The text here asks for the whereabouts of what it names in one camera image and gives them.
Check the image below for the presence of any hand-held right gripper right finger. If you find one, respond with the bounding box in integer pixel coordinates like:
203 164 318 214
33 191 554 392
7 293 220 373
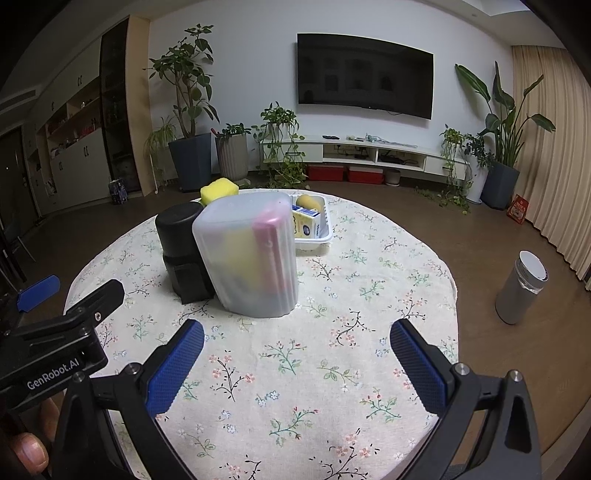
390 318 543 480

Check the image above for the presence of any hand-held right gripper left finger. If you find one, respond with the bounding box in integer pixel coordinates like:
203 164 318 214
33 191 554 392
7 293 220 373
50 318 205 480

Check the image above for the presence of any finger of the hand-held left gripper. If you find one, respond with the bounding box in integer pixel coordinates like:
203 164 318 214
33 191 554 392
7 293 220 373
16 274 62 313
65 279 125 326

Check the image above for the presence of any yellow block sponge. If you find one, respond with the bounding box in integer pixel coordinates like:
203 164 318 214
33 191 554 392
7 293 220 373
200 178 240 206

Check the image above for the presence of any white plastic tray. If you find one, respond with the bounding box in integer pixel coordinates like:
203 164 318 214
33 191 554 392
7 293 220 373
288 193 334 257

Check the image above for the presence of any yellow tissue pack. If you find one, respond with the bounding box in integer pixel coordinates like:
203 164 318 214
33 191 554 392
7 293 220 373
291 205 322 241

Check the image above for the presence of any tan gourd-shaped sponge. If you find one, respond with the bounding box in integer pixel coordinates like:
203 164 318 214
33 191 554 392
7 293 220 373
295 194 326 213

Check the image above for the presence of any person's left hand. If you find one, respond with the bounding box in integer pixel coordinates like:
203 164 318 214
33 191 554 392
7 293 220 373
0 396 64 480

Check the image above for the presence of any dark chair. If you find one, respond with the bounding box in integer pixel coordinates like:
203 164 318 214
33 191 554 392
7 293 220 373
0 222 31 287

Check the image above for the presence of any black cylindrical container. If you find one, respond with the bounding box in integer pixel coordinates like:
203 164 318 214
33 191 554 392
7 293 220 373
154 200 215 305

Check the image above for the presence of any translucent plastic container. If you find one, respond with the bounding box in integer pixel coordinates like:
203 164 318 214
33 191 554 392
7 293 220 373
191 191 300 319

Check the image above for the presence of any grey trash can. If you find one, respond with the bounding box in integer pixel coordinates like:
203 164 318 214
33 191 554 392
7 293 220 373
495 250 550 326

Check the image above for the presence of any tall tree in blue pot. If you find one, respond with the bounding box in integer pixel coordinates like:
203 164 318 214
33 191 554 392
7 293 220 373
145 24 220 193

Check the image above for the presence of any grassy plant on white stand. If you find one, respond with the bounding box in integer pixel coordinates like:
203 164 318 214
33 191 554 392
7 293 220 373
143 115 178 192

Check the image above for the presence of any red gift box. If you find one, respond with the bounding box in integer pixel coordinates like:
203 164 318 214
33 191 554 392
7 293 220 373
506 194 532 224

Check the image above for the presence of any small plant in white pot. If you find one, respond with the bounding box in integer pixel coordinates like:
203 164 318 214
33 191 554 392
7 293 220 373
438 124 490 204

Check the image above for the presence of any plant in ribbed grey pot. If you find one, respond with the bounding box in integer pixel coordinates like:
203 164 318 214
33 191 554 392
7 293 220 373
213 122 250 182

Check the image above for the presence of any large-leaf plant in dark pot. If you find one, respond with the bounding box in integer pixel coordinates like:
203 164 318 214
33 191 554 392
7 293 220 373
455 60 557 210

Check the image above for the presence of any red storage box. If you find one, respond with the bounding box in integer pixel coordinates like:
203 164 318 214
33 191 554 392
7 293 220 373
306 165 346 182
347 166 385 184

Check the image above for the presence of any white television cabinet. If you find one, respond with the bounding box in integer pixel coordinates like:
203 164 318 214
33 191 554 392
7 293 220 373
259 135 476 178

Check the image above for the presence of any dark display shelf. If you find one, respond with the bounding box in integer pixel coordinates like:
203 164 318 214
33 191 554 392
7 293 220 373
99 18 141 195

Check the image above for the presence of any beige curtain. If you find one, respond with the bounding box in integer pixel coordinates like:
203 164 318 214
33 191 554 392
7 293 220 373
510 44 591 291

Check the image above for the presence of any trailing vine plant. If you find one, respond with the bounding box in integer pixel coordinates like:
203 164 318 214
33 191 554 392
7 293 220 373
252 102 308 188

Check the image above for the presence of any white wall cabinet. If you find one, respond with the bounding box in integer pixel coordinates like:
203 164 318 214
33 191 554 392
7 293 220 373
23 76 112 217

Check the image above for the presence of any wall-mounted television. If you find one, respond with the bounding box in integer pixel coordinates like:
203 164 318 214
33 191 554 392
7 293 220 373
296 33 435 121

